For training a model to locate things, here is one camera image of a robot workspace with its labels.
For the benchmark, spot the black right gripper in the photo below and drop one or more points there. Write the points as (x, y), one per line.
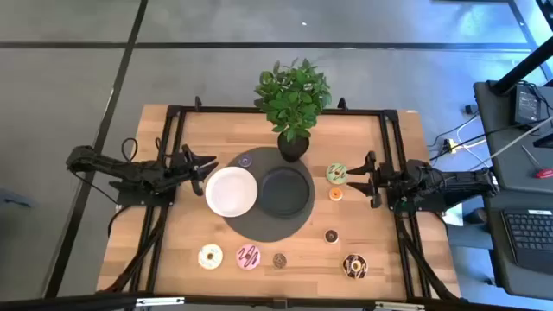
(393, 181)

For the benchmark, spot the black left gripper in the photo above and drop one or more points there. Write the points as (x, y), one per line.
(180, 168)

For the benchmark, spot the green iced donut chocolate drizzle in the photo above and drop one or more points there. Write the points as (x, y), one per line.
(332, 175)

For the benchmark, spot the small chocolate iced donut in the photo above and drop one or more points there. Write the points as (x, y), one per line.
(327, 236)

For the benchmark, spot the white iced donut blue drizzle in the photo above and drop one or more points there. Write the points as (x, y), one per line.
(205, 257)

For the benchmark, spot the pink iced donut chocolate drizzle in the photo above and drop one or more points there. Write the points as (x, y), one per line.
(248, 262)

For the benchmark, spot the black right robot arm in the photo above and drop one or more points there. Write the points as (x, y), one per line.
(449, 183)

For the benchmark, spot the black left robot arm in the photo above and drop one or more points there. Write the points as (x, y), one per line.
(129, 170)

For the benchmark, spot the white round plate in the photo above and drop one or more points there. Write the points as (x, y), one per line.
(231, 191)

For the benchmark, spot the small orange iced donut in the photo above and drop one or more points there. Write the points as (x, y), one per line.
(332, 194)

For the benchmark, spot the small purple iced donut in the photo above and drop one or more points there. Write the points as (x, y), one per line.
(241, 161)

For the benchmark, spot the grey round woven placemat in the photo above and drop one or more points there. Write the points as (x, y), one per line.
(263, 226)

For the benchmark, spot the yellow power plug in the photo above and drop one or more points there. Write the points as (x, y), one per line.
(451, 146)

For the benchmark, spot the black round plate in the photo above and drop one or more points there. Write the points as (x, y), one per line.
(284, 192)

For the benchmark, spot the large chocolate iced donut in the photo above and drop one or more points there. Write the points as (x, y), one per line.
(349, 267)

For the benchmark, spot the green potted plant black pot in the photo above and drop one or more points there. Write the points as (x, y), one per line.
(293, 101)

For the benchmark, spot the black chair caster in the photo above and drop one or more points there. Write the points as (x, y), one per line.
(476, 216)

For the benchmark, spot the grey side desk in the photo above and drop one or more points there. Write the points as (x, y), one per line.
(497, 181)

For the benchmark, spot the black laptop keyboard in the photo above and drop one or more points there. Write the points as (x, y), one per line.
(531, 235)

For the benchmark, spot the black power adapter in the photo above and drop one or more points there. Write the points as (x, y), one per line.
(526, 105)

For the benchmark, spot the black diagonal pole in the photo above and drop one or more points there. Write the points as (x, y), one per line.
(525, 65)

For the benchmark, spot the black aluminium table frame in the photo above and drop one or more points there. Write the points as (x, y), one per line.
(224, 109)

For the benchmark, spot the silver metal bracket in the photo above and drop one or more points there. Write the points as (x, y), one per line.
(160, 301)
(399, 306)

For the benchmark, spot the black overhead frame bar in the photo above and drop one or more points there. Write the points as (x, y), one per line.
(276, 301)

